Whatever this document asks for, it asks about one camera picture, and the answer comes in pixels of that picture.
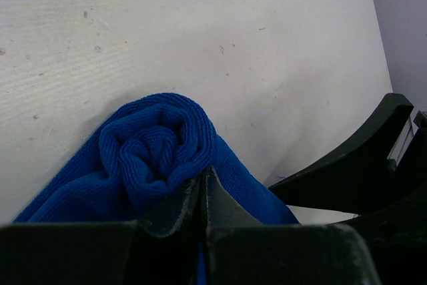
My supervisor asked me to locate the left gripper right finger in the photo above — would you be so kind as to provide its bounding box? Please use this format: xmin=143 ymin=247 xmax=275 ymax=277
xmin=201 ymin=166 xmax=381 ymax=284

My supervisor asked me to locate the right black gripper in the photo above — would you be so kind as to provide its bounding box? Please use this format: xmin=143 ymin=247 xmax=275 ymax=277
xmin=269 ymin=93 xmax=426 ymax=284

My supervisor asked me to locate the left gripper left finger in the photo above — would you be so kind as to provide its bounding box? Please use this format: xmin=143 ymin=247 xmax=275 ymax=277
xmin=1 ymin=178 xmax=199 ymax=284

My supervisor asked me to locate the blue towel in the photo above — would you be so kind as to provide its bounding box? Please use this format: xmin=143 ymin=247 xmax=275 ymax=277
xmin=12 ymin=93 xmax=297 ymax=284

